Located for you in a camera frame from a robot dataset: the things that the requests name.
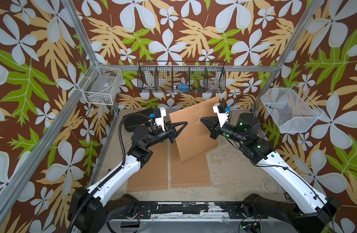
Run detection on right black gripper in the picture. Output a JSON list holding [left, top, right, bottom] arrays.
[[202, 117, 249, 148]]

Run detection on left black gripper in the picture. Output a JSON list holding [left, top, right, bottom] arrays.
[[143, 121, 184, 150]]

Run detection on brown file bag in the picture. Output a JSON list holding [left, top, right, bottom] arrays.
[[127, 141, 168, 192], [170, 143, 211, 188], [169, 96, 219, 164]]

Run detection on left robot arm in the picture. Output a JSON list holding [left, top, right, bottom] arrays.
[[67, 121, 188, 233]]

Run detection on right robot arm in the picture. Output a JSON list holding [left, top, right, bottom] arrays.
[[200, 113, 340, 233]]

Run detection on blue object in basket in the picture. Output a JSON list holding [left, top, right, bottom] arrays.
[[178, 84, 190, 93]]

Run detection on white mesh basket right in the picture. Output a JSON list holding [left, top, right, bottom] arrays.
[[261, 84, 323, 134]]

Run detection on clear round lid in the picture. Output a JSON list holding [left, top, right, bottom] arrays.
[[263, 179, 280, 195]]

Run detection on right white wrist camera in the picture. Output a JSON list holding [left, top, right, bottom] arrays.
[[213, 103, 231, 128]]

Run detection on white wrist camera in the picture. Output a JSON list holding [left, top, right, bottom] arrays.
[[149, 107, 167, 132], [213, 103, 231, 128]]

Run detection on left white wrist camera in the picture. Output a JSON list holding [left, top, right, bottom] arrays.
[[149, 107, 167, 132]]

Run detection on black wire basket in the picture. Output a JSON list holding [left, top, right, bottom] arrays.
[[136, 61, 226, 94]]

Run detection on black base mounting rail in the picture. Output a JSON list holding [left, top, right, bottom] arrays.
[[108, 201, 268, 220]]

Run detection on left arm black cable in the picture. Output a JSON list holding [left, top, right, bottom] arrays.
[[66, 113, 151, 233]]

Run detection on white wire basket left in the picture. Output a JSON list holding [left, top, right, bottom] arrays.
[[78, 66, 123, 105]]

